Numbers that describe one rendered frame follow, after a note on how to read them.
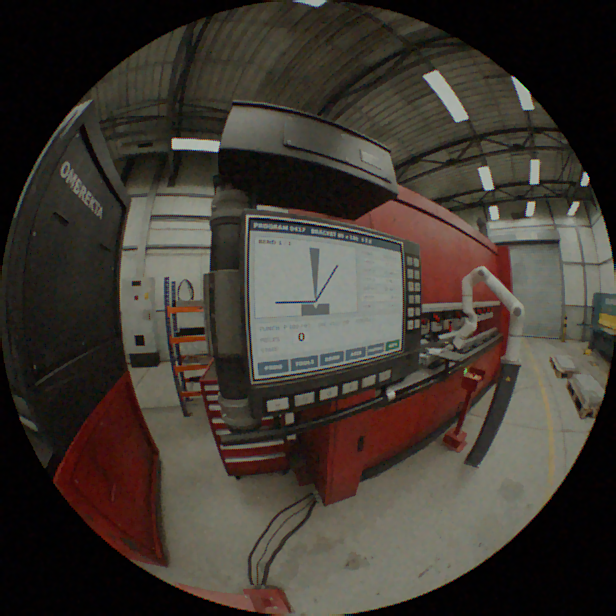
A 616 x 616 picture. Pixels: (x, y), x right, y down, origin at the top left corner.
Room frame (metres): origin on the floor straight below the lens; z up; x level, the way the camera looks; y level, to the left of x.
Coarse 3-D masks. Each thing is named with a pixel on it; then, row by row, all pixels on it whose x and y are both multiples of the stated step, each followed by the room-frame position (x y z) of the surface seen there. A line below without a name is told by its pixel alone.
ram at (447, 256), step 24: (384, 216) 1.05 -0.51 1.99; (408, 216) 1.13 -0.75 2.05; (432, 240) 1.21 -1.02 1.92; (456, 240) 1.35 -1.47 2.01; (432, 264) 1.20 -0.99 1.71; (456, 264) 1.33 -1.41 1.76; (480, 264) 1.55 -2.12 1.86; (432, 288) 1.19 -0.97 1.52; (456, 288) 1.32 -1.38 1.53; (480, 288) 1.54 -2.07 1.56
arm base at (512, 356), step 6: (510, 336) 0.73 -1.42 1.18; (510, 342) 0.72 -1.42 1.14; (516, 342) 0.67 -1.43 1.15; (510, 348) 0.71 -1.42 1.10; (516, 348) 0.67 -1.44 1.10; (510, 354) 0.70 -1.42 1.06; (516, 354) 0.66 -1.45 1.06; (504, 360) 0.73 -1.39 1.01; (510, 360) 0.69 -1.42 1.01; (516, 360) 0.65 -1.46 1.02
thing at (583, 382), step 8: (576, 376) 0.25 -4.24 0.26; (584, 376) 0.04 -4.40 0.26; (592, 376) -0.19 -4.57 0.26; (576, 384) 0.18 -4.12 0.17; (584, 384) -0.02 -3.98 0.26; (592, 384) -0.23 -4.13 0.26; (584, 392) -0.08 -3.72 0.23; (592, 392) -0.28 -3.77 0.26; (600, 392) -0.50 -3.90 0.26; (584, 400) -0.15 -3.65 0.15; (592, 400) -0.33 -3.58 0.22; (600, 400) -0.55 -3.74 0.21
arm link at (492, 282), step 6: (492, 276) 0.91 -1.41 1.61; (486, 282) 0.96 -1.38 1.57; (492, 282) 0.89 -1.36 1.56; (498, 282) 0.84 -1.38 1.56; (492, 288) 0.88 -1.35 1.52; (498, 288) 0.83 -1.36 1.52; (504, 288) 0.79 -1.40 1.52; (498, 294) 0.83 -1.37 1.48; (504, 294) 0.79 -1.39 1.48; (510, 294) 0.77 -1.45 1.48; (504, 300) 0.80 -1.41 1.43; (510, 300) 0.77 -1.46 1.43; (516, 300) 0.74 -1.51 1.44; (510, 306) 0.78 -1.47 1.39
